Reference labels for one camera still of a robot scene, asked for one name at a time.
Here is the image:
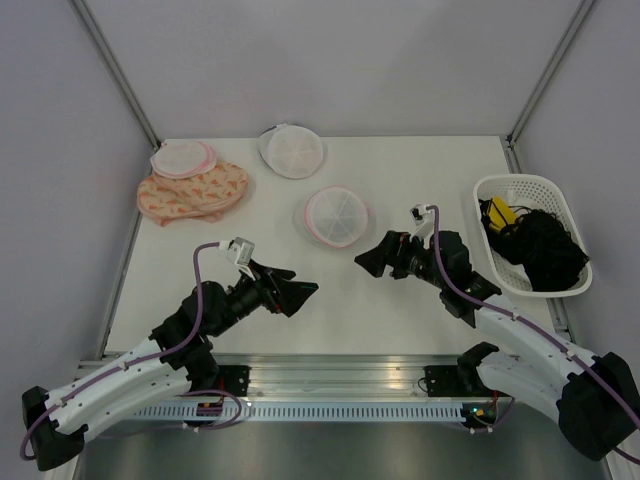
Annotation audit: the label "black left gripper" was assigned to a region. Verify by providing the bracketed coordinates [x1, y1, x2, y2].
[211, 259, 319, 336]

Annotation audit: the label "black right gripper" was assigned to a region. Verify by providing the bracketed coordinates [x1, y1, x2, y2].
[354, 229, 447, 289]

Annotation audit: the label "yellow bra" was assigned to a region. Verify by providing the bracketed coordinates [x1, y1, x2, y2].
[480, 197, 518, 233]

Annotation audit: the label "black lace bra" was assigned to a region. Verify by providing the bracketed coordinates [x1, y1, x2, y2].
[483, 209, 589, 292]

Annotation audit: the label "pink-trimmed mesh laundry bag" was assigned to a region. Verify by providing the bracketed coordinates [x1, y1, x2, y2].
[150, 140, 217, 179]
[293, 185, 370, 249]

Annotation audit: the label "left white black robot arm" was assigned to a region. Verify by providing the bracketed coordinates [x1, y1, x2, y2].
[20, 261, 319, 472]

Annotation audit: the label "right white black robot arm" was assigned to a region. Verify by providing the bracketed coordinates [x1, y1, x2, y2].
[355, 231, 639, 461]

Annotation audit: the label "white mesh laundry bag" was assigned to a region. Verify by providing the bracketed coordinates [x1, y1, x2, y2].
[257, 123, 325, 180]

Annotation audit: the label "orange floral patterned bra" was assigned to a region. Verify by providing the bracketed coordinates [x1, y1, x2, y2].
[137, 161, 250, 227]

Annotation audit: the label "white perforated plastic basket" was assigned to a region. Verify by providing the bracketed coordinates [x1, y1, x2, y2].
[473, 174, 593, 298]

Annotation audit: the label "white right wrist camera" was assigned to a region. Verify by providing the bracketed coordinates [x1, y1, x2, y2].
[410, 204, 435, 240]

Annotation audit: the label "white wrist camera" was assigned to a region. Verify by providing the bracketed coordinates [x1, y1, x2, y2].
[218, 237, 255, 278]
[410, 204, 435, 240]

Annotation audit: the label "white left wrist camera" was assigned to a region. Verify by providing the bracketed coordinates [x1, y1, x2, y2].
[218, 237, 255, 278]

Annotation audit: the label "aluminium mounting rail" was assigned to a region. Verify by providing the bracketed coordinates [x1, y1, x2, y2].
[74, 352, 614, 401]

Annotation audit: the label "white slotted cable duct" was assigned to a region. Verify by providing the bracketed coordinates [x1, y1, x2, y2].
[130, 400, 465, 423]

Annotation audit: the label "right aluminium frame post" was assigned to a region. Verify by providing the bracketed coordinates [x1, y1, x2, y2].
[502, 0, 599, 149]

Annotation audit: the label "aluminium frame post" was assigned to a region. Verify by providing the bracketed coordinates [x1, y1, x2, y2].
[502, 0, 599, 149]
[68, 0, 161, 151]

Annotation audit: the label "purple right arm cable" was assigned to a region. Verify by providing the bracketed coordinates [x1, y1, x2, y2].
[429, 204, 640, 464]

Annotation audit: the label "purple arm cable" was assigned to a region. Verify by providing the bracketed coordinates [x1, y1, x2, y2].
[429, 204, 640, 464]
[19, 241, 244, 460]

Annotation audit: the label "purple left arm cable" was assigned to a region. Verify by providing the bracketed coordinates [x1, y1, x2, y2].
[19, 241, 244, 460]

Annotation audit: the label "left aluminium frame post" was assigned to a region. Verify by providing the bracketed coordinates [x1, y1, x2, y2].
[68, 0, 161, 151]

